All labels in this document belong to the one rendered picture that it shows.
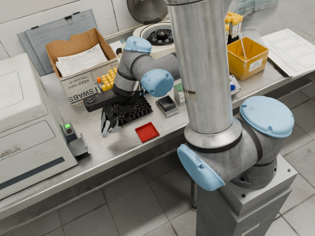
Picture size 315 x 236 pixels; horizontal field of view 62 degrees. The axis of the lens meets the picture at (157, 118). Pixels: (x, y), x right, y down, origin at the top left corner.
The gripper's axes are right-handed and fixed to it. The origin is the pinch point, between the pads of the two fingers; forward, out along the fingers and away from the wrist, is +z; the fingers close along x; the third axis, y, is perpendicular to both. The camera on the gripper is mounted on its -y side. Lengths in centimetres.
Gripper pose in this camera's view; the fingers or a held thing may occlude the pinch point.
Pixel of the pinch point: (102, 134)
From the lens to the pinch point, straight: 93.2
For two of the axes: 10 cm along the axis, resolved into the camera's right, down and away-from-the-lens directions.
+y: 8.2, -0.1, 5.8
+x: -4.6, -6.3, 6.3
